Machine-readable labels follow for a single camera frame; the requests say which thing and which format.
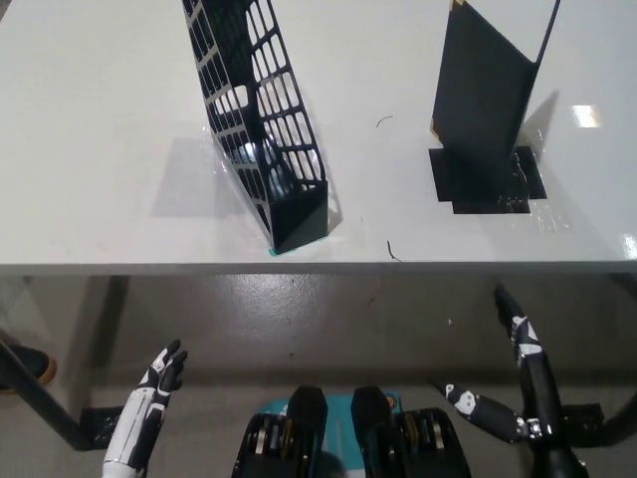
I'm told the black shoe tan sole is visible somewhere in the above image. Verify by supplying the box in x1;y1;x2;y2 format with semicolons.
0;343;58;395

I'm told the clear tape patch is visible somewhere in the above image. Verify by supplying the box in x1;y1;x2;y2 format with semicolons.
531;198;571;235

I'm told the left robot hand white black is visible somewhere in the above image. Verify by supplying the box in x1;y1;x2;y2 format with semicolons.
102;340;189;478

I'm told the black mesh file shelf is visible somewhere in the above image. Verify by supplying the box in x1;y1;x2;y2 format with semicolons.
179;0;330;253

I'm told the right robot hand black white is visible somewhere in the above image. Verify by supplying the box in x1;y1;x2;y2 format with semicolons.
431;285;567;445

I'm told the black metal table leg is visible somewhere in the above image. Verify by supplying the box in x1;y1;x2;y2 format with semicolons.
0;343;101;452

